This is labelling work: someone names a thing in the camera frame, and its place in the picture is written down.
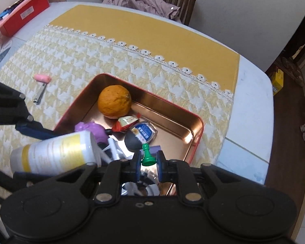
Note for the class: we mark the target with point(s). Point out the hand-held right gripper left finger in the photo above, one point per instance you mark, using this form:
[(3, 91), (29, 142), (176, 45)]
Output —
[(136, 167)]

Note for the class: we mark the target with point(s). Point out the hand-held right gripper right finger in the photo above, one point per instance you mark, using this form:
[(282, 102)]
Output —
[(159, 169)]

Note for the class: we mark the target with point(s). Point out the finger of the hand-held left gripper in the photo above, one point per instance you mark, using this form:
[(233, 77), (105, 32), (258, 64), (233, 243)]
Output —
[(30, 128), (5, 183)]

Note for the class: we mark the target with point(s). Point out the green chess pawn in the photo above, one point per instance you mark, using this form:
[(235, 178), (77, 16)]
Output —
[(148, 157)]

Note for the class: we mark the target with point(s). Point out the purple rectangular block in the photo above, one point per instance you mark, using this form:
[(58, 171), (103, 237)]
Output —
[(155, 149)]

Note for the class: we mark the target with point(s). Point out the white and yellow bottle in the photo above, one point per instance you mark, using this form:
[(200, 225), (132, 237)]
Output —
[(56, 151)]

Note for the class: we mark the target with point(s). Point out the red and yellow packet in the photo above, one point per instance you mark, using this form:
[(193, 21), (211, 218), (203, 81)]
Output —
[(124, 123)]

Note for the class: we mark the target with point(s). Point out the red tin box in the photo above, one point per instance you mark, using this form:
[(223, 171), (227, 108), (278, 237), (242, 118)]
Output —
[(172, 122)]

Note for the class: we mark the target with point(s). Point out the purple spiky ball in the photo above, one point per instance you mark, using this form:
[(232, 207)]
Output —
[(91, 131)]

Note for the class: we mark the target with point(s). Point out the orange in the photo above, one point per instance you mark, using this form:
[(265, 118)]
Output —
[(114, 101)]

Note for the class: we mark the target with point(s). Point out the white plastic object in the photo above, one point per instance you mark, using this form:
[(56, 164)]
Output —
[(112, 144)]

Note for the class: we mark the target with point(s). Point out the blue and black oval gadget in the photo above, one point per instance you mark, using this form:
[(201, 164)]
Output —
[(142, 133)]

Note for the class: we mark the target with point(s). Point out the pink nail clipper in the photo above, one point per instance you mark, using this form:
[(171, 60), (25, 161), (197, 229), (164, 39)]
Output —
[(42, 81)]

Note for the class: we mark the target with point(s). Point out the yellow houndstooth table mat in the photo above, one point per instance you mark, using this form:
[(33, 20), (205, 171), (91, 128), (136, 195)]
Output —
[(104, 43)]

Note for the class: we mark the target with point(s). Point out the red cardboard box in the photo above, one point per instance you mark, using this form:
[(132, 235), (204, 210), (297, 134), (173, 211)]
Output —
[(25, 12)]

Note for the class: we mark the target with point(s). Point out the yellow box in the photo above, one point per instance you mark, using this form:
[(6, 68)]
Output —
[(277, 80)]

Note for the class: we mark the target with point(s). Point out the mauve cloth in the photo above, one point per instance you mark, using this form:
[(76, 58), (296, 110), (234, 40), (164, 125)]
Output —
[(139, 1)]

